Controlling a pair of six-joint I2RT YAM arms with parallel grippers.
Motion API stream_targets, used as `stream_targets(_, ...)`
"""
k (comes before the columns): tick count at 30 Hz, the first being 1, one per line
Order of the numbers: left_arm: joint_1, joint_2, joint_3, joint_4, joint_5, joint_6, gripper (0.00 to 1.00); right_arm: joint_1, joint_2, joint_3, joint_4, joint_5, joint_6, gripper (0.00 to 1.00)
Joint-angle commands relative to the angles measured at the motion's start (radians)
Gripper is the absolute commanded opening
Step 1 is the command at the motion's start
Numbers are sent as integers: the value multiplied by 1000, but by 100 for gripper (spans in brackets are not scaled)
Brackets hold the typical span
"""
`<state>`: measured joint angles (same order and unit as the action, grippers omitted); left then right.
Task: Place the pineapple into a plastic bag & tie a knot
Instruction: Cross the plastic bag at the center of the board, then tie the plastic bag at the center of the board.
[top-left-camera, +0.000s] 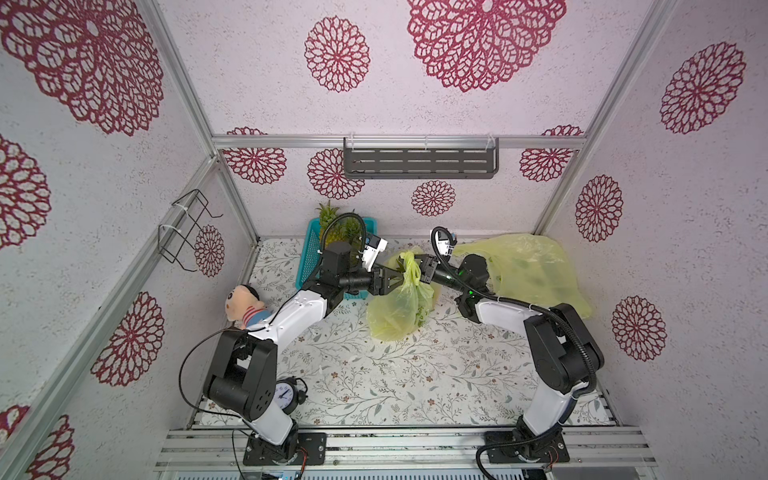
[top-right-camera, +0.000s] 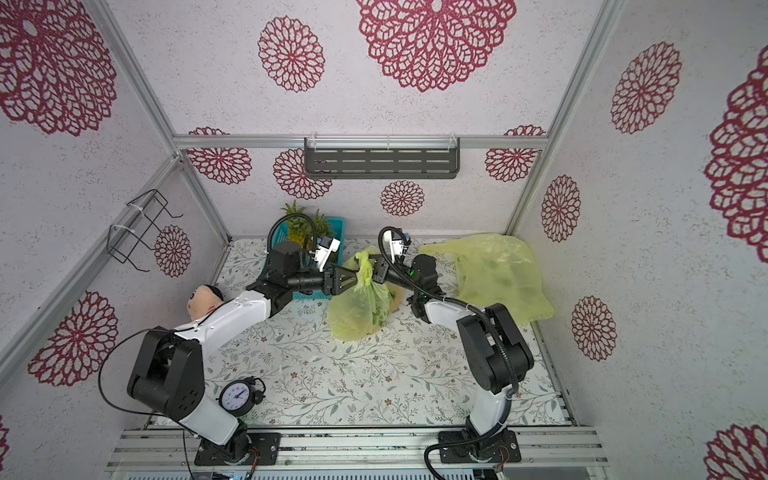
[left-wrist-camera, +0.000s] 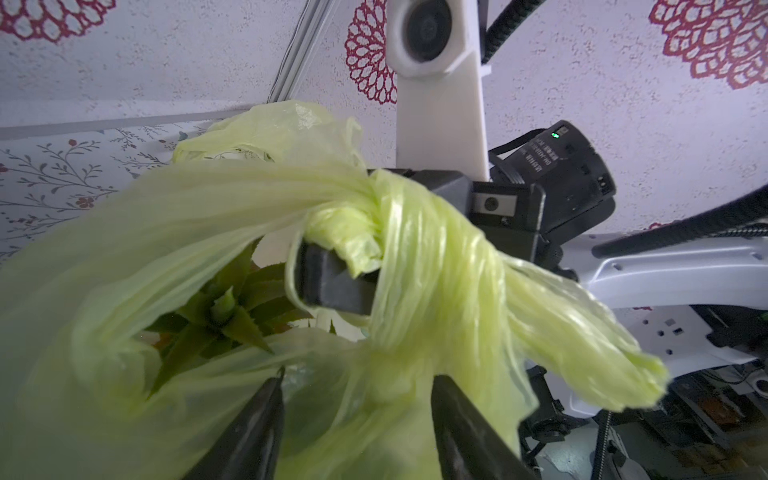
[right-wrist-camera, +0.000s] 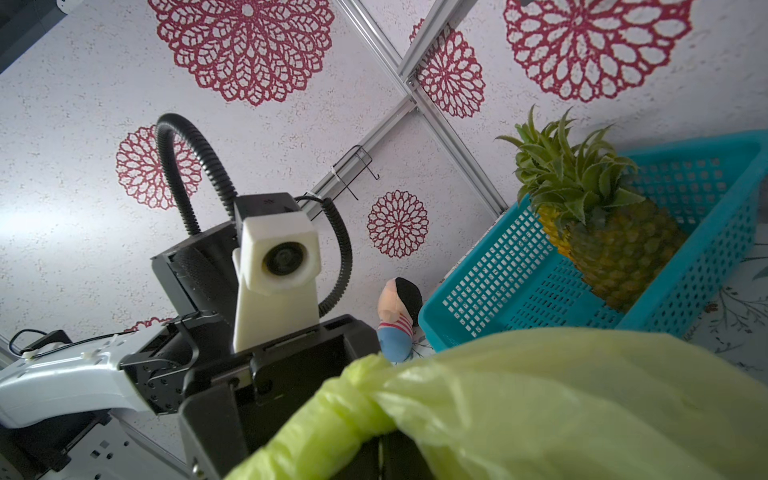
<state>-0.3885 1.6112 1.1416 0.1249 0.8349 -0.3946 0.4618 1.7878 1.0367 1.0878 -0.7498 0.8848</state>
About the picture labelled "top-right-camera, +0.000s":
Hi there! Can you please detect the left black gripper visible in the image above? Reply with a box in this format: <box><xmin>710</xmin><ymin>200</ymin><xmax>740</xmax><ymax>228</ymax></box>
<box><xmin>289</xmin><ymin>263</ymin><xmax>363</xmax><ymax>295</ymax></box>

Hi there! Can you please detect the pineapple back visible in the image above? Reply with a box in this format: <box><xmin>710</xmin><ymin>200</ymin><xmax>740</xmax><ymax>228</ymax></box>
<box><xmin>282</xmin><ymin>201</ymin><xmax>335</xmax><ymax>247</ymax></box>

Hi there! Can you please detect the yellow plastic bag bottom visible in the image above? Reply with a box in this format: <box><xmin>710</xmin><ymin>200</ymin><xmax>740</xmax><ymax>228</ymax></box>
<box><xmin>419</xmin><ymin>233</ymin><xmax>555</xmax><ymax>325</ymax></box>

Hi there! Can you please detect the yellow plastic bag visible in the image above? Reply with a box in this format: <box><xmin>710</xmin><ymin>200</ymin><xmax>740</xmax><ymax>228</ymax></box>
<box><xmin>419</xmin><ymin>233</ymin><xmax>555</xmax><ymax>325</ymax></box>
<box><xmin>327</xmin><ymin>246</ymin><xmax>405</xmax><ymax>342</ymax></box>

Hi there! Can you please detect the yellow plastic bag top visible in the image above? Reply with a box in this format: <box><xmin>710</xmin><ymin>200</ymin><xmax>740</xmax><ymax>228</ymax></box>
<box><xmin>327</xmin><ymin>246</ymin><xmax>405</xmax><ymax>342</ymax></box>

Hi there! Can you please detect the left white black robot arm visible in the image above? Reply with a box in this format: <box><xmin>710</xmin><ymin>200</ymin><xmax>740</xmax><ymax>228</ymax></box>
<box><xmin>127</xmin><ymin>237</ymin><xmax>346</xmax><ymax>449</ymax></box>

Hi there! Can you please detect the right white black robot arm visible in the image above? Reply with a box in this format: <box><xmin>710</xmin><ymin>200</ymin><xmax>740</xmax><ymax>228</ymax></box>
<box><xmin>373</xmin><ymin>254</ymin><xmax>534</xmax><ymax>441</ymax></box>

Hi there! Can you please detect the teal plastic basket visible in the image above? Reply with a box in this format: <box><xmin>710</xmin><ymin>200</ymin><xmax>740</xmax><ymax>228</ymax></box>
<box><xmin>265</xmin><ymin>213</ymin><xmax>348</xmax><ymax>300</ymax></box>

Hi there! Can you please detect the plush doll toy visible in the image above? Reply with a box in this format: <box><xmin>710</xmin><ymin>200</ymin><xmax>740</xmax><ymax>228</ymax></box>
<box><xmin>187</xmin><ymin>285</ymin><xmax>224</xmax><ymax>321</ymax></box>

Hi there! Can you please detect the black alarm clock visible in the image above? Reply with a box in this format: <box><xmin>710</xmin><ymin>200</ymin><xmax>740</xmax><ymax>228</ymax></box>
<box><xmin>218</xmin><ymin>377</ymin><xmax>267</xmax><ymax>417</ymax></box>

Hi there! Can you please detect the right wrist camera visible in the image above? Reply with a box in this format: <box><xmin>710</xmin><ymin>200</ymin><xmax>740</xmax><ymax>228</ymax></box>
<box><xmin>383</xmin><ymin>229</ymin><xmax>411</xmax><ymax>263</ymax></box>

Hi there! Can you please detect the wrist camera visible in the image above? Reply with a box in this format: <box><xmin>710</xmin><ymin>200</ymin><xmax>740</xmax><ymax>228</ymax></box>
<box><xmin>383</xmin><ymin>229</ymin><xmax>411</xmax><ymax>263</ymax></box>
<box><xmin>313</xmin><ymin>236</ymin><xmax>341</xmax><ymax>272</ymax></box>

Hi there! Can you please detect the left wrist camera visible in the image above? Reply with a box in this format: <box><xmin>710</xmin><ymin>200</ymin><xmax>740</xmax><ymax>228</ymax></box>
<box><xmin>313</xmin><ymin>236</ymin><xmax>341</xmax><ymax>272</ymax></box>

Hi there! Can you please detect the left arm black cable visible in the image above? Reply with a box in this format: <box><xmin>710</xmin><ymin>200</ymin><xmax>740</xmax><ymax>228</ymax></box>
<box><xmin>97</xmin><ymin>212</ymin><xmax>319</xmax><ymax>418</ymax></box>

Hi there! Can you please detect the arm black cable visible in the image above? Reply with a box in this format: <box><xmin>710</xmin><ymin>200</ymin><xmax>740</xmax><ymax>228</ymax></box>
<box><xmin>377</xmin><ymin>226</ymin><xmax>523</xmax><ymax>480</ymax></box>
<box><xmin>97</xmin><ymin>212</ymin><xmax>319</xmax><ymax>418</ymax></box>

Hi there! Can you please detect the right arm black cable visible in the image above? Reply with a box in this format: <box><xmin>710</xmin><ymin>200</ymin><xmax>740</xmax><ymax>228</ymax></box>
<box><xmin>377</xmin><ymin>226</ymin><xmax>523</xmax><ymax>480</ymax></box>

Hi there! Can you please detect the grey wall shelf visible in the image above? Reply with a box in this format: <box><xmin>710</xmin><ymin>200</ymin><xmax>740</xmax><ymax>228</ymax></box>
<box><xmin>304</xmin><ymin>137</ymin><xmax>461</xmax><ymax>180</ymax></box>

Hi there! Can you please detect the black wire wall rack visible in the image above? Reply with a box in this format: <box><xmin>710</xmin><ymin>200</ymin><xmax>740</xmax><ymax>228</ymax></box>
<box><xmin>105</xmin><ymin>188</ymin><xmax>183</xmax><ymax>273</ymax></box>

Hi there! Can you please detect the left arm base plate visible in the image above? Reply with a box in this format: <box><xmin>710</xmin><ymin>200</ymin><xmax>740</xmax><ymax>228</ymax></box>
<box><xmin>193</xmin><ymin>432</ymin><xmax>282</xmax><ymax>467</ymax></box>

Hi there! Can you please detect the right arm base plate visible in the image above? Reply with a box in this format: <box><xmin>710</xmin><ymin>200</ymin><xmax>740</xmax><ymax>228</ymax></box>
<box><xmin>440</xmin><ymin>428</ymin><xmax>522</xmax><ymax>464</ymax></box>

